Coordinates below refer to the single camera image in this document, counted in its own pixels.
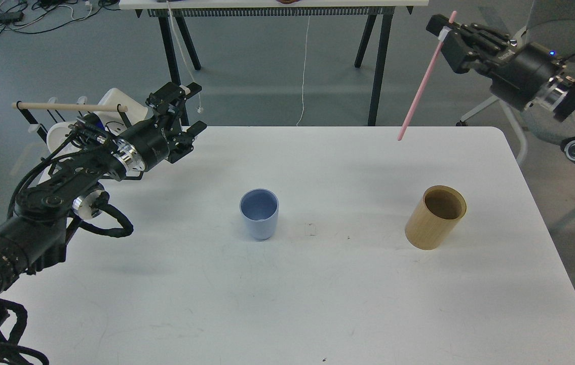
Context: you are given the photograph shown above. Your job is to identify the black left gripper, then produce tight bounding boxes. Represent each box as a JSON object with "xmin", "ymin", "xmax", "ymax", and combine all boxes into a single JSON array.
[{"xmin": 118, "ymin": 82, "xmax": 208, "ymax": 172}]

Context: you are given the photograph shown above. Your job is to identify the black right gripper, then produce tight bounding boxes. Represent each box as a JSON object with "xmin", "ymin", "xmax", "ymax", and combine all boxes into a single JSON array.
[{"xmin": 427, "ymin": 14, "xmax": 562, "ymax": 111}]

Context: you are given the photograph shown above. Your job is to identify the pink chopstick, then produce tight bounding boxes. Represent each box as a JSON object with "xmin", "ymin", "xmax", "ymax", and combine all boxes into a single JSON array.
[{"xmin": 398, "ymin": 10, "xmax": 457, "ymax": 141}]

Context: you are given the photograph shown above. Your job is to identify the blue plastic cup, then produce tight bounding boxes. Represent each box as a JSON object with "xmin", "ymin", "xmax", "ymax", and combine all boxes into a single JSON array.
[{"xmin": 239, "ymin": 189, "xmax": 280, "ymax": 240}]

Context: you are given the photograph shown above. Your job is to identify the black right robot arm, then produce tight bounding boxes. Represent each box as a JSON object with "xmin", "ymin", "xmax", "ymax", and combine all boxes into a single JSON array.
[{"xmin": 426, "ymin": 14, "xmax": 575, "ymax": 164}]

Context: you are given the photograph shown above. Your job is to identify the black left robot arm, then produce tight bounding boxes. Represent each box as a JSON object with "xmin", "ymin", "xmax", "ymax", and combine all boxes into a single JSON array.
[{"xmin": 0, "ymin": 82, "xmax": 206, "ymax": 364}]

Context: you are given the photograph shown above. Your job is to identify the white background table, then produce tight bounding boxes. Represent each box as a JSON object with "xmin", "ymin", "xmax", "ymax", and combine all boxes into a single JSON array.
[{"xmin": 118, "ymin": 1, "xmax": 429, "ymax": 126}]

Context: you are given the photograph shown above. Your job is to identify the grey office chair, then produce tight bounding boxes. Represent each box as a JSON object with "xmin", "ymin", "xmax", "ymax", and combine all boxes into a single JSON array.
[{"xmin": 458, "ymin": 1, "xmax": 575, "ymax": 154}]

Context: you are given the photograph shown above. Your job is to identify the white mug on rack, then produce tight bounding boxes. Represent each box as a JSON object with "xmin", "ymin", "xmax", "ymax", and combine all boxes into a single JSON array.
[{"xmin": 46, "ymin": 122, "xmax": 83, "ymax": 157}]

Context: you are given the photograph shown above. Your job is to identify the bamboo cylinder holder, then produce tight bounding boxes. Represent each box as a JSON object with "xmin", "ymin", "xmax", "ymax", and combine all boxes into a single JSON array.
[{"xmin": 405, "ymin": 185, "xmax": 467, "ymax": 251}]

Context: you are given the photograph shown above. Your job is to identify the white hanging cord with plug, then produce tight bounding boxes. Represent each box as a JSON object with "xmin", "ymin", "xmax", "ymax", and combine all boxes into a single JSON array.
[{"xmin": 166, "ymin": 0, "xmax": 203, "ymax": 113}]

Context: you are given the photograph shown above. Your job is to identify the white hanging cable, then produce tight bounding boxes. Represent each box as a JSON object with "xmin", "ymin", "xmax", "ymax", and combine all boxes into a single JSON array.
[{"xmin": 296, "ymin": 15, "xmax": 312, "ymax": 127}]

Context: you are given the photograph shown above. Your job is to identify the black wire mug rack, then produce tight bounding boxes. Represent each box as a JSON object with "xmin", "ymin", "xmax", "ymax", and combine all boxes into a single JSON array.
[{"xmin": 12, "ymin": 100, "xmax": 148, "ymax": 180}]

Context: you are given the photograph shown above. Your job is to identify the black floor cables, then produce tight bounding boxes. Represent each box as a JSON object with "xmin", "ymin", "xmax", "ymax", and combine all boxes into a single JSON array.
[{"xmin": 0, "ymin": 0, "xmax": 121, "ymax": 69}]

